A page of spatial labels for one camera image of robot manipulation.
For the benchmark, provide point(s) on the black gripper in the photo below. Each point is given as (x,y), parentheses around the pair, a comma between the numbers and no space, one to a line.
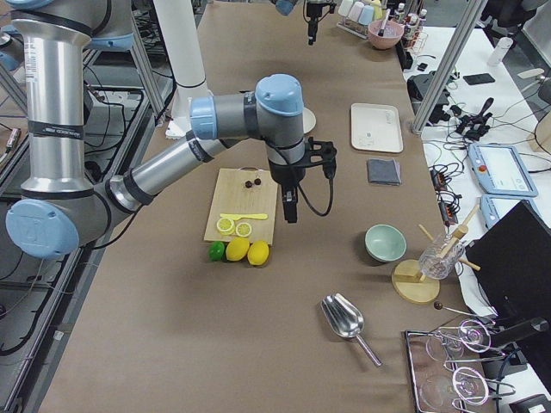
(282,175)
(312,13)

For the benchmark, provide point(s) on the cream round plate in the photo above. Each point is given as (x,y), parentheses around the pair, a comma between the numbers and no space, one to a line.
(308,120)

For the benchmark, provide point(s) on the cream rabbit tray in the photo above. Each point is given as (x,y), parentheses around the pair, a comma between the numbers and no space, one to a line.
(375,127)

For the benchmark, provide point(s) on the bamboo cutting board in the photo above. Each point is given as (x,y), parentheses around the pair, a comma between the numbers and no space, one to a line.
(231,196)

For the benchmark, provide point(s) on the yellow plastic knife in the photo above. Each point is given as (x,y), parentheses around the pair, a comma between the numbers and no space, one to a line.
(239,216)

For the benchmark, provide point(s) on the upper whole lemon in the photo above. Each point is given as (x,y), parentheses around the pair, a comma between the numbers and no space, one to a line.
(258,253)

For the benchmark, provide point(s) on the whole lemon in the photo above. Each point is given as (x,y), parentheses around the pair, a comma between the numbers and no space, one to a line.
(237,249)
(258,253)

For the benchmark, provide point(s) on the pink bowl with ice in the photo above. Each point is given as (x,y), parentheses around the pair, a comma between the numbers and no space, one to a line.
(392,34)

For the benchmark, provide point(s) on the lower lemon slice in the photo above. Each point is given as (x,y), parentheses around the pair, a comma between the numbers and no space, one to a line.
(225,226)

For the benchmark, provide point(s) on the lower whole lemon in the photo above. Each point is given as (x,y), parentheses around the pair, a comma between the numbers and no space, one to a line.
(237,249)

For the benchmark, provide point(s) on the green lime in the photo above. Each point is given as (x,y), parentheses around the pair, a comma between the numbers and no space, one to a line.
(217,250)

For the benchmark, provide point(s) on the folded grey cloth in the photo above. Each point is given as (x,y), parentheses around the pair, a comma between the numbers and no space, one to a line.
(384,171)

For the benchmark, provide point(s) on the mint green bowl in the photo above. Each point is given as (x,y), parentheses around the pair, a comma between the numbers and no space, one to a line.
(385,243)

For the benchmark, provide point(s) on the metal ice scoop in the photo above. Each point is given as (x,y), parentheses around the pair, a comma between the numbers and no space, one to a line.
(347,321)

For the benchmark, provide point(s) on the wooden cup stand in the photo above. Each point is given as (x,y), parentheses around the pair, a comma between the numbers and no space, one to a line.
(418,280)

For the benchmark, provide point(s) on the clear glass cup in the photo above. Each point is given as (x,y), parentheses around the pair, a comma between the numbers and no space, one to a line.
(441,256)

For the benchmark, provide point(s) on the blue teach pendant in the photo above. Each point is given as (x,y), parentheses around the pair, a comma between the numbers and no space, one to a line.
(500,170)

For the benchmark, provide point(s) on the black monitor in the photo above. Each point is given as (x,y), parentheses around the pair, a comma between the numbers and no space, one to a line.
(514,260)

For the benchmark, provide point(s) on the black handled metal tool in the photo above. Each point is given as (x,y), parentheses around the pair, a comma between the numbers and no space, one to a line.
(384,21)

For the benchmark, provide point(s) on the aluminium frame post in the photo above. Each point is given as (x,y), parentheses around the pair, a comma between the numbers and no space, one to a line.
(452,53)

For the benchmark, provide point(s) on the black wire glass tray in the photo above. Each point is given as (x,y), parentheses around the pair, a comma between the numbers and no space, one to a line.
(445,367)

